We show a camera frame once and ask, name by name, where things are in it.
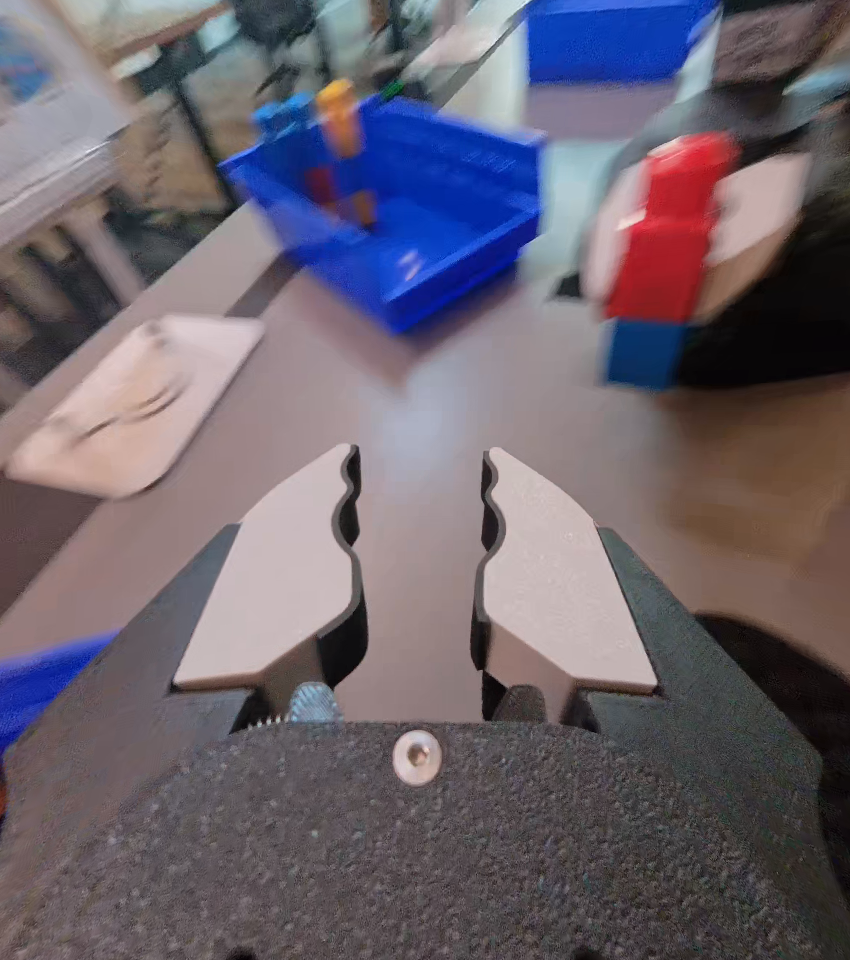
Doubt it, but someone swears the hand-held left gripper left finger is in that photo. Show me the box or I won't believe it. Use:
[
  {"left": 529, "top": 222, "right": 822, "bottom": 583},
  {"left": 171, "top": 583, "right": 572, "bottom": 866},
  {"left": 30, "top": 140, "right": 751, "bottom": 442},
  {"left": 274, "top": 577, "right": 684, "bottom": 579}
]
[{"left": 171, "top": 442, "right": 369, "bottom": 695}]

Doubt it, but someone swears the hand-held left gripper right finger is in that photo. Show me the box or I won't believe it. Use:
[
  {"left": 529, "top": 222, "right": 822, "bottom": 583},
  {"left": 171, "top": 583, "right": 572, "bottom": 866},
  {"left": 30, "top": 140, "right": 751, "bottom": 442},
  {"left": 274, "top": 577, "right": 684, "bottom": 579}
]
[{"left": 470, "top": 446, "right": 660, "bottom": 695}]

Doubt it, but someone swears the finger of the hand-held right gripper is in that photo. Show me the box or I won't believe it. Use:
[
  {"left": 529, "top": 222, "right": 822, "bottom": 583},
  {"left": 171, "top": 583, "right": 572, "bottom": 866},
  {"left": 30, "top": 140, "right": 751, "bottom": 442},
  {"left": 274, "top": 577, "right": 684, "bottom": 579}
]
[
  {"left": 581, "top": 159, "right": 652, "bottom": 303},
  {"left": 693, "top": 152, "right": 817, "bottom": 327}
]

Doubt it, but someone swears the blue plastic bin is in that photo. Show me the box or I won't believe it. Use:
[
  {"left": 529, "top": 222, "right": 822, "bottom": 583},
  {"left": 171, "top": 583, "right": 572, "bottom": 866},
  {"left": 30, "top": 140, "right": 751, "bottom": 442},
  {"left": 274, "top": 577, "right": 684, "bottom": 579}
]
[
  {"left": 218, "top": 93, "right": 546, "bottom": 335},
  {"left": 0, "top": 632, "right": 123, "bottom": 760},
  {"left": 526, "top": 0, "right": 722, "bottom": 84}
]

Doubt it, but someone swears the white tablet stand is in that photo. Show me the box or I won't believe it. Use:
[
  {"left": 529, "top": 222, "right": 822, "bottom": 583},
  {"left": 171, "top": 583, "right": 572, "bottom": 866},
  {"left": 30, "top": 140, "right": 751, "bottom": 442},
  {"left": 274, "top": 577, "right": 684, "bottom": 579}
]
[{"left": 5, "top": 313, "right": 270, "bottom": 501}]

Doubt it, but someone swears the instruction sheet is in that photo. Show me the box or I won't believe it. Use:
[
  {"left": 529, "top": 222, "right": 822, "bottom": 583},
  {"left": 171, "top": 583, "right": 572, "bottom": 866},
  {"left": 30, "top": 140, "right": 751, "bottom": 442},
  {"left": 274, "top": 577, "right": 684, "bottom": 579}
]
[{"left": 0, "top": 0, "right": 133, "bottom": 226}]

